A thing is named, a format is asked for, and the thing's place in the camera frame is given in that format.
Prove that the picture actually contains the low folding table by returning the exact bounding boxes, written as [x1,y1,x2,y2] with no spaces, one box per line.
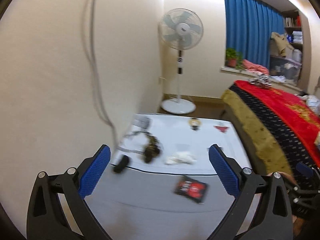
[57,113,261,240]

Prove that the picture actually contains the person right hand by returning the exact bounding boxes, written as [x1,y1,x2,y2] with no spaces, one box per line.
[278,171,305,239]

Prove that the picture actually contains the red blanket on bed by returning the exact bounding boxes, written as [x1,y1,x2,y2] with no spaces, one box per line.
[229,80,319,167]

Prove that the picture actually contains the pink clothes on sill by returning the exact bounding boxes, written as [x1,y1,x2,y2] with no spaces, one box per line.
[242,59,269,75]

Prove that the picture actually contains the blue window curtain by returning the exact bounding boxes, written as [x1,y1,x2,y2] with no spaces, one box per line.
[225,0,285,68]

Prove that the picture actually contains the striped black white garment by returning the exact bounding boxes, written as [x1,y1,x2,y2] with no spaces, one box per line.
[249,74,272,89]

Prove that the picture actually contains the grey wall power cable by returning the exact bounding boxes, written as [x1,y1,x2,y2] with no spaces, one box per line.
[82,0,119,151]

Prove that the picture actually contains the grey white table cloth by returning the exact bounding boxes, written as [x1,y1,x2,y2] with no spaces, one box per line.
[57,113,261,240]

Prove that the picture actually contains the white tissue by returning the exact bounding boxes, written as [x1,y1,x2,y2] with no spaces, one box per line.
[165,151,197,165]

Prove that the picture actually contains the leopard hair scrunchie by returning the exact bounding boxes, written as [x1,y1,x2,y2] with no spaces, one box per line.
[143,135,161,163]

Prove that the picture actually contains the beige jacket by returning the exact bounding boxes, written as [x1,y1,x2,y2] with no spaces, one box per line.
[271,32,294,57]

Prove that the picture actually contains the transparent storage box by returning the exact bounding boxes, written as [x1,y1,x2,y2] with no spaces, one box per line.
[269,56,302,85]

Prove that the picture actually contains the black red snack packet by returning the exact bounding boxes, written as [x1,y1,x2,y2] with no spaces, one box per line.
[174,176,209,204]

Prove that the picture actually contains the white standing fan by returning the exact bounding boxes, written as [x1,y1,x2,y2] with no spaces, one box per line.
[160,8,204,115]

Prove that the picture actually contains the wooden bookshelf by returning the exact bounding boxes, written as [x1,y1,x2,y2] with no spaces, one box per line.
[282,9,311,91]

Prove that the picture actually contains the potted green plant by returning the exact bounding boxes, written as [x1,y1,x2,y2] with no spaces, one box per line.
[225,48,243,69]

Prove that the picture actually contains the black hair clip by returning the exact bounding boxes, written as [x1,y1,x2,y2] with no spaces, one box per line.
[113,155,130,174]

